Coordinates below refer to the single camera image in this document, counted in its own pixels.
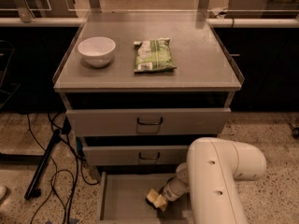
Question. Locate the top grey drawer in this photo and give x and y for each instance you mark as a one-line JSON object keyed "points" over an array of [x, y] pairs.
{"points": [[132, 122]]}

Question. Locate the white ceramic bowl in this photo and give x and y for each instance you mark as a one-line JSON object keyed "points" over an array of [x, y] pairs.
{"points": [[97, 51]]}

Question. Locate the grey drawer cabinet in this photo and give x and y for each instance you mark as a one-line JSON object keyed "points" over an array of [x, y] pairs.
{"points": [[205, 77]]}

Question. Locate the grey drawer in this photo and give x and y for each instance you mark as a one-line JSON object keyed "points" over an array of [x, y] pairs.
{"points": [[123, 201], [135, 155], [132, 122]]}

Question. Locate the white shoe tip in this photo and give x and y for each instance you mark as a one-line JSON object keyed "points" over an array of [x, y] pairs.
{"points": [[3, 192]]}

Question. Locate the black wire rack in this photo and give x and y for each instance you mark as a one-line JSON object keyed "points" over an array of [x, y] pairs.
{"points": [[7, 87]]}

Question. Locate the white counter rail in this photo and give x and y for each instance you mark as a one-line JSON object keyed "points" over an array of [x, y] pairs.
{"points": [[218, 23]]}

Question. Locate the bottom grey drawer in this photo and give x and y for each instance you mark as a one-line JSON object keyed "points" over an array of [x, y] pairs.
{"points": [[123, 201]]}

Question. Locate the green snack bag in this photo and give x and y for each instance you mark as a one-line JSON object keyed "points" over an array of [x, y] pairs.
{"points": [[153, 56]]}

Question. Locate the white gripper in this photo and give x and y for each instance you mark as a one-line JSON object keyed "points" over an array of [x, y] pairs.
{"points": [[169, 192]]}

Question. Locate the black pole on floor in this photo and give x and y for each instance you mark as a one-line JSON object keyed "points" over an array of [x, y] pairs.
{"points": [[32, 189]]}

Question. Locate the yellow sponge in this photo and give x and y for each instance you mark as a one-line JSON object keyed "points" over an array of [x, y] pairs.
{"points": [[150, 201]]}

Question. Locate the middle grey drawer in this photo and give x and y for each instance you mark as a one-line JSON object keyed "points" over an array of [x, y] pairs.
{"points": [[135, 155]]}

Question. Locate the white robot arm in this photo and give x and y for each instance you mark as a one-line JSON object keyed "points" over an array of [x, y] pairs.
{"points": [[208, 175]]}

